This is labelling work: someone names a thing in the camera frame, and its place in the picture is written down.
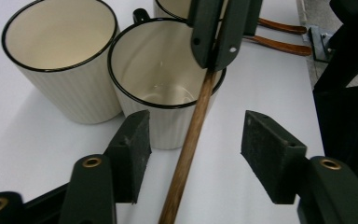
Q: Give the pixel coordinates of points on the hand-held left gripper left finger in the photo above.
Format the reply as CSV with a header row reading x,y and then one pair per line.
x,y
130,155

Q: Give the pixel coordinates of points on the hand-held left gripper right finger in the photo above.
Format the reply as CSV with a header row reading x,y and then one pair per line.
x,y
273,161

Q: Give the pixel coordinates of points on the cream ribbed mug black rim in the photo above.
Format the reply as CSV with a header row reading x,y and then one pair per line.
x,y
164,127
174,6
68,93

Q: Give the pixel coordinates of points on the round wooden chopstick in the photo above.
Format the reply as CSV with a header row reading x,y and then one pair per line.
x,y
188,146

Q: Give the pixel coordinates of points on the white table mat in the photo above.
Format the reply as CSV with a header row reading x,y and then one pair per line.
x,y
43,149

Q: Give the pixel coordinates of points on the black angular frame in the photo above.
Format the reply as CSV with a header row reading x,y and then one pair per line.
x,y
348,124

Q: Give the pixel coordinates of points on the grey metal bracket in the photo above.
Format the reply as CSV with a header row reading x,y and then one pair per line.
x,y
318,42

